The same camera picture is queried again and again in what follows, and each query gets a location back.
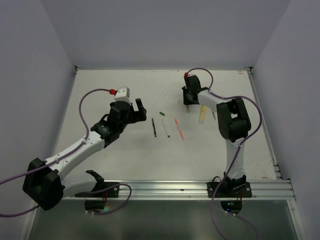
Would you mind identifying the purple gel pen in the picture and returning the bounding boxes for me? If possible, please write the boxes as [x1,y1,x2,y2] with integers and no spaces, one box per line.
[151,117,157,138]

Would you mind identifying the green marker pen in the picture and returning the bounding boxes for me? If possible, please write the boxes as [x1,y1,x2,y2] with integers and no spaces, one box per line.
[161,119,171,138]

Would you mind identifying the orange thin highlighter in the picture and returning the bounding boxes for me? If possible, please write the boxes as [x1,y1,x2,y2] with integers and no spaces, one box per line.
[173,117,185,141]

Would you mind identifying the yellow thin highlighter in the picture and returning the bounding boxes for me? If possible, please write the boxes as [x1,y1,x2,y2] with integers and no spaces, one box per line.
[185,105,190,114]

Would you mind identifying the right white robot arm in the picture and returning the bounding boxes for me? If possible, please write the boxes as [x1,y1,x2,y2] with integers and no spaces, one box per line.
[182,73,252,197]

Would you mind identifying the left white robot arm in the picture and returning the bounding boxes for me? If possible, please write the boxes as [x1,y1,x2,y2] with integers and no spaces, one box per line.
[22,98,147,211]

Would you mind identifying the yellow thick highlighter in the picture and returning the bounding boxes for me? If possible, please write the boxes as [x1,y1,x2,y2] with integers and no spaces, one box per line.
[198,105,206,124]

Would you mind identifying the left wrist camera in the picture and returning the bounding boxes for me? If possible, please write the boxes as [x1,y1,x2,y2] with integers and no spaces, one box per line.
[114,86,131,104]

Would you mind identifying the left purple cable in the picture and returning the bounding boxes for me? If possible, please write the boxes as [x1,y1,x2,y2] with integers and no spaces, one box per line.
[0,87,133,218]

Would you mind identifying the purple cable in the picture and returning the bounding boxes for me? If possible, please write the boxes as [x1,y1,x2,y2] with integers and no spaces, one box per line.
[187,67,263,240]
[0,87,133,218]

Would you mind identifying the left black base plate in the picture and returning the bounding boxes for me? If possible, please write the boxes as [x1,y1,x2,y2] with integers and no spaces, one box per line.
[74,181,120,200]

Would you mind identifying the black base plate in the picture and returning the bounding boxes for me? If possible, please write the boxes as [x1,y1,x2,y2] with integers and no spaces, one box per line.
[206,181,253,199]
[74,181,120,200]

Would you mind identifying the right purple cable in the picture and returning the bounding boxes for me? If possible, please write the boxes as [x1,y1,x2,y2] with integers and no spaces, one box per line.
[187,67,263,240]

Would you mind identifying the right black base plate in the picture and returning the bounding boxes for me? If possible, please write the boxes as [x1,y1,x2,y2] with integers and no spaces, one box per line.
[206,181,253,199]

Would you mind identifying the aluminium rail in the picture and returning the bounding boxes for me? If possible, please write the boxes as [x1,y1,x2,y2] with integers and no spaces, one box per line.
[62,178,296,201]

